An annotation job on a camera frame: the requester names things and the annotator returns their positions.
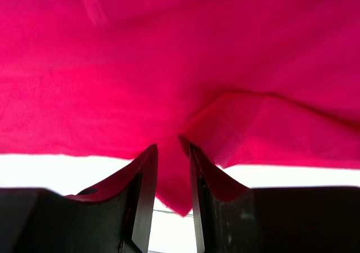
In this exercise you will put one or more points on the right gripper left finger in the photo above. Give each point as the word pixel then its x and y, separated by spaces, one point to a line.
pixel 113 215

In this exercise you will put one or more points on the crimson t shirt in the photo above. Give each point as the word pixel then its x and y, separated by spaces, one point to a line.
pixel 272 82

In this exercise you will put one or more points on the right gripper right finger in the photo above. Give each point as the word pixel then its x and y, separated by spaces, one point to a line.
pixel 231 217

